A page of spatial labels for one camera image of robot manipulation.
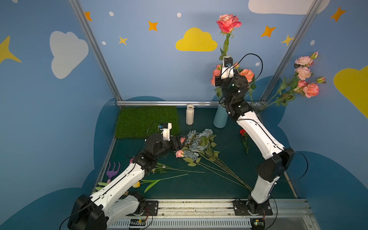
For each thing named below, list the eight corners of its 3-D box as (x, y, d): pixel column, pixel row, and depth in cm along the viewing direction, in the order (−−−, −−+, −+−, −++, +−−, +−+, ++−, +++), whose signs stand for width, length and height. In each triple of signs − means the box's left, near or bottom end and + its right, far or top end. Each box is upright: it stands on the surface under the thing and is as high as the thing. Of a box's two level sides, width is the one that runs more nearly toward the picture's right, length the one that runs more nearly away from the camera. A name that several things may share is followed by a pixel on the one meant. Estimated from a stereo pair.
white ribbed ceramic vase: (186, 124, 112) (186, 110, 99) (186, 118, 116) (186, 104, 104) (193, 124, 112) (194, 110, 99) (193, 118, 116) (194, 104, 104)
